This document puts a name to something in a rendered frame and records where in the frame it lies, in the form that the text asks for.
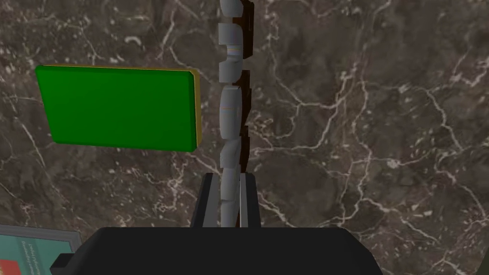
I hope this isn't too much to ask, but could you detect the teal book with grey border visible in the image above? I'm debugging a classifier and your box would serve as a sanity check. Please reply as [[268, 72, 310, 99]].
[[0, 224, 83, 275]]

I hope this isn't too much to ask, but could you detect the green book with yellow edge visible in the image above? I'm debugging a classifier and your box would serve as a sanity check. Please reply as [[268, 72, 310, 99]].
[[35, 64, 202, 153]]

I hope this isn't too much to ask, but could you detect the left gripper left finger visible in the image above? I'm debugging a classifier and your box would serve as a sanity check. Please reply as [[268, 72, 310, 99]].
[[190, 172, 220, 228]]

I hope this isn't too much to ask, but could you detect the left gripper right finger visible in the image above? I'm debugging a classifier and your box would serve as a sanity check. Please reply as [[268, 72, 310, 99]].
[[239, 172, 262, 228]]

